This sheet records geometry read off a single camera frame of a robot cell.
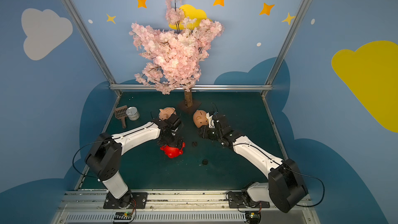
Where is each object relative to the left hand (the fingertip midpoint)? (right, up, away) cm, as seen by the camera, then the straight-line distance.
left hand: (176, 142), depth 89 cm
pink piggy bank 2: (+15, +14, +6) cm, 21 cm away
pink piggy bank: (-8, +17, +8) cm, 20 cm away
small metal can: (-31, +17, +13) cm, 37 cm away
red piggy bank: (-1, -4, -7) cm, 8 cm away
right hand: (+15, +8, -6) cm, 18 cm away
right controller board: (+40, -32, -16) cm, 54 cm away
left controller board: (-23, -32, -16) cm, 42 cm away
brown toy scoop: (-42, +16, +19) cm, 49 cm away
